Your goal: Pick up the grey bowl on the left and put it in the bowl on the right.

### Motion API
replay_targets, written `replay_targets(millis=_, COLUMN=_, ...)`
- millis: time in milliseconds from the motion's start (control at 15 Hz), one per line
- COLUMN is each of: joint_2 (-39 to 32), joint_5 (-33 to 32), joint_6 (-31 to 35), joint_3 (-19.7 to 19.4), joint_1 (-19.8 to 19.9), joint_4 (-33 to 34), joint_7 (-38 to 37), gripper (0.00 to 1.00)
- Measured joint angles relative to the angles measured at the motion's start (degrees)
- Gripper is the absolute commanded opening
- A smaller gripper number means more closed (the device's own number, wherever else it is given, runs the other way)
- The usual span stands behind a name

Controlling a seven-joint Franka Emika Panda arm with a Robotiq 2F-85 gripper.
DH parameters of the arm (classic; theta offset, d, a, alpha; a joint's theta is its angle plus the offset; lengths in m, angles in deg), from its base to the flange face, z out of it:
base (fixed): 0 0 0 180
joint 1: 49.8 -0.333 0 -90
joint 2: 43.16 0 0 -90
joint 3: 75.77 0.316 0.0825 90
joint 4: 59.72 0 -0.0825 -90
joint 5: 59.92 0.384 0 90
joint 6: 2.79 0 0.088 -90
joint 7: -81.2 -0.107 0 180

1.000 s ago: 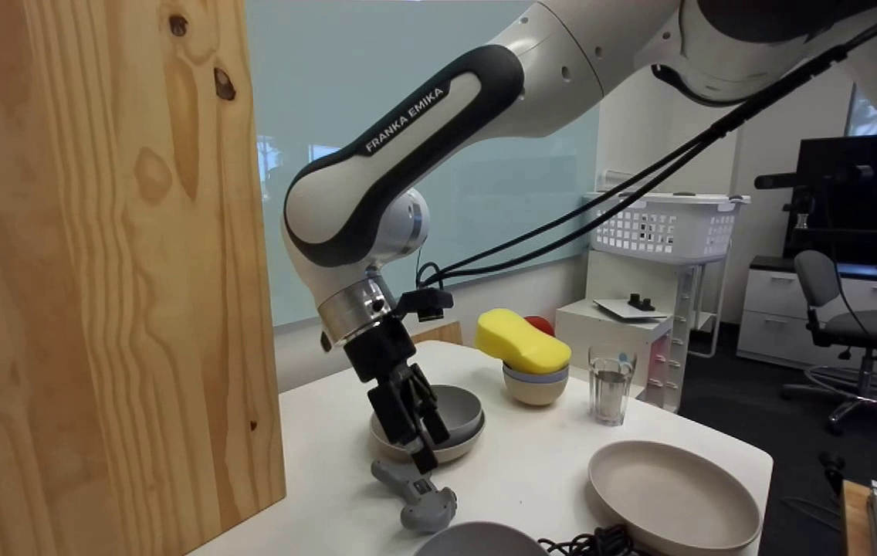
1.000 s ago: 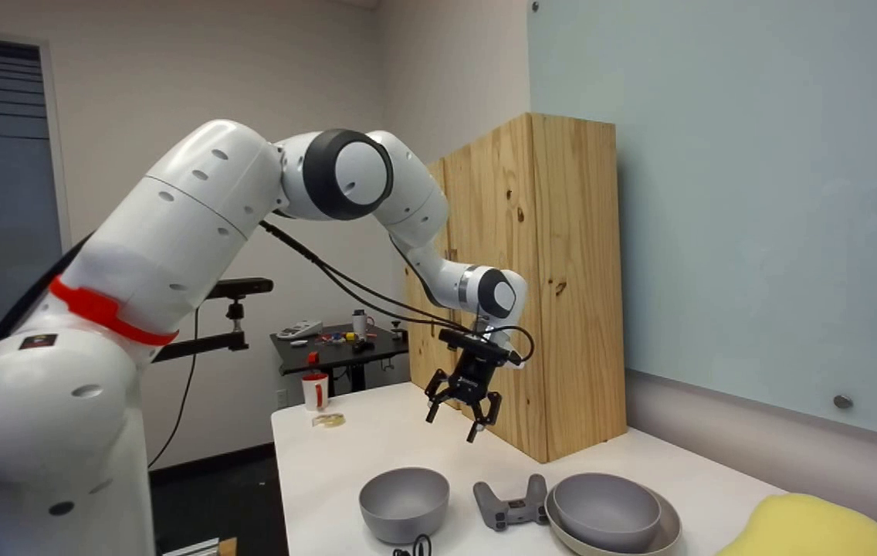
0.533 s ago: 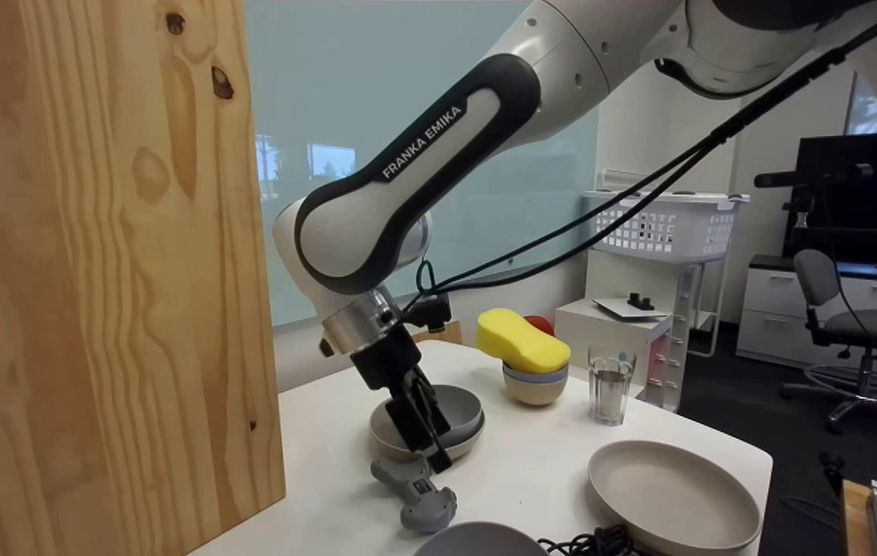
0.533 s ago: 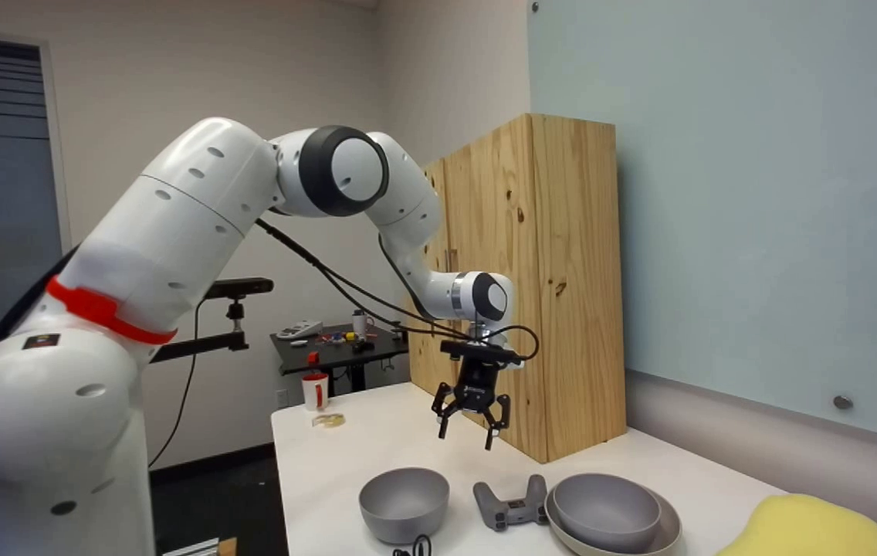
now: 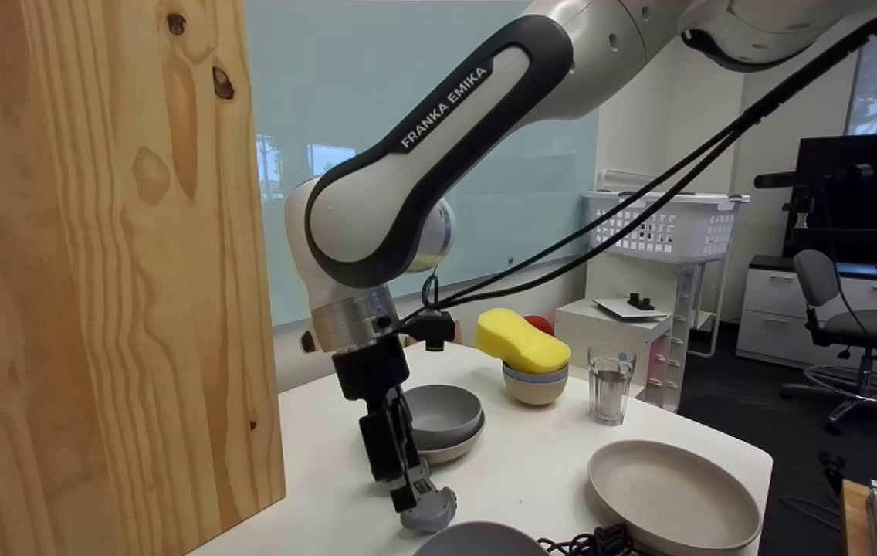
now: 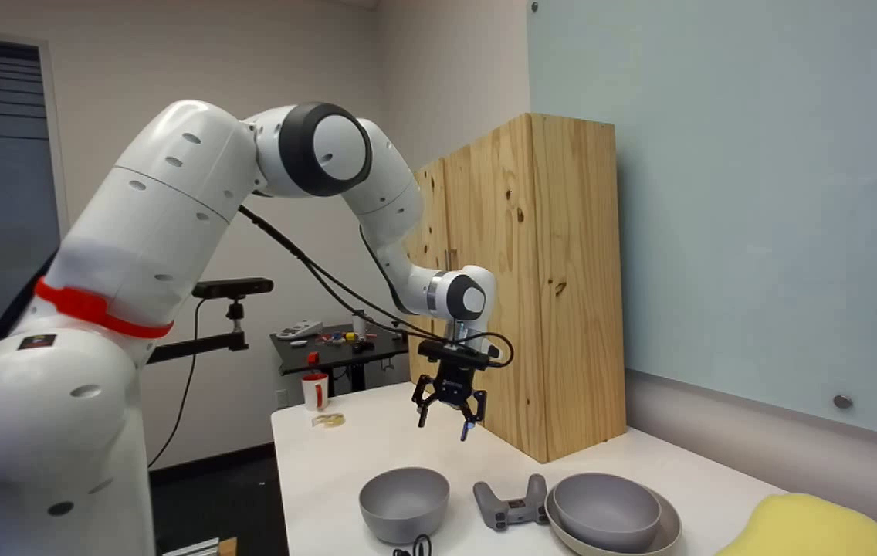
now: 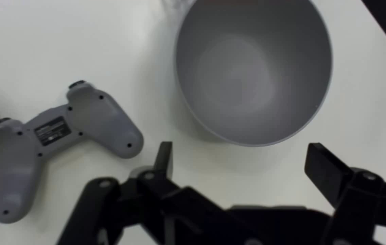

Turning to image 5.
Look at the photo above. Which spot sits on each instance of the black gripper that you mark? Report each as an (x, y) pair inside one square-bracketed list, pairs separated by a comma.
[(380, 411)]

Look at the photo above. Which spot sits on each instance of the grey bowl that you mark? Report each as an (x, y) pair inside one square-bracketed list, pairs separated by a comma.
[(479, 543), (448, 414)]

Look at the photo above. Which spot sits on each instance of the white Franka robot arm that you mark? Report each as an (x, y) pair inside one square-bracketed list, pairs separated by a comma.
[(439, 124)]

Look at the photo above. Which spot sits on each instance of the small beige bowl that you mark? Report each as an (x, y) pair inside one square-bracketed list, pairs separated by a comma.
[(535, 391)]

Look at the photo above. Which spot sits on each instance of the large beige bowl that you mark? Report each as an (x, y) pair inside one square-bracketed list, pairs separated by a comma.
[(672, 500)]

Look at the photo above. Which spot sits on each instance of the grey dumbbell shaped tool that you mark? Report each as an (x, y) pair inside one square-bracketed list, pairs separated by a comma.
[(433, 510)]

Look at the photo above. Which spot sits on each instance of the yellow sponge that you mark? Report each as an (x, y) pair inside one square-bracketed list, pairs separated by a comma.
[(518, 342)]

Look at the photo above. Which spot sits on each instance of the red round object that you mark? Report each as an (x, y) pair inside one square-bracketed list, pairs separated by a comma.
[(541, 326)]

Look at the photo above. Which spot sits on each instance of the clear drinking glass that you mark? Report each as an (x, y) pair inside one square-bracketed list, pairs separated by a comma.
[(611, 391)]

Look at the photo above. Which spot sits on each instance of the white side table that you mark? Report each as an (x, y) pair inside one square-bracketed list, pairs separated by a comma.
[(603, 342)]

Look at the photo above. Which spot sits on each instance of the white flat tray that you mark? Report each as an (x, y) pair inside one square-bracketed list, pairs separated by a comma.
[(627, 310)]

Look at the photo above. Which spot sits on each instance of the clear plastic drawer tower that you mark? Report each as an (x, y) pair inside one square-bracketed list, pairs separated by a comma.
[(668, 360)]

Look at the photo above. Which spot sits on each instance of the small black object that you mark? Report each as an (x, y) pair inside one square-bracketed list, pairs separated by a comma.
[(640, 301)]

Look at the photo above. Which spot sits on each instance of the white basket stand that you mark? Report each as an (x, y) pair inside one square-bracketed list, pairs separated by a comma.
[(706, 310)]

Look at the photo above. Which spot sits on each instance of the white plastic laundry basket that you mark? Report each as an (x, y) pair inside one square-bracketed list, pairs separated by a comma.
[(695, 233)]

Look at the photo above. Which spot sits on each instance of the light plywood panel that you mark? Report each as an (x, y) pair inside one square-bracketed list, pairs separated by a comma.
[(98, 257)]

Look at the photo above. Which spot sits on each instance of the frosted glass whiteboard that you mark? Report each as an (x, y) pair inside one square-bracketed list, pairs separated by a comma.
[(294, 104)]

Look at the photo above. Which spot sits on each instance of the white low cabinet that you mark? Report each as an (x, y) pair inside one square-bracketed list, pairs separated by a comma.
[(778, 318)]

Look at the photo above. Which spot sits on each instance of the wooden board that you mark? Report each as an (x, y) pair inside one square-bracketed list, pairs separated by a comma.
[(855, 521)]

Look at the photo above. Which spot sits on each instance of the grey office chair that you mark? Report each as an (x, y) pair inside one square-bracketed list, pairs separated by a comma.
[(858, 326)]

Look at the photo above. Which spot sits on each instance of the black monitor screen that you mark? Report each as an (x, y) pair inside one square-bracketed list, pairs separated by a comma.
[(858, 197)]

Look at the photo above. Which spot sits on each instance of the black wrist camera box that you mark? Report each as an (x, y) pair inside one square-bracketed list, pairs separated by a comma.
[(427, 329)]

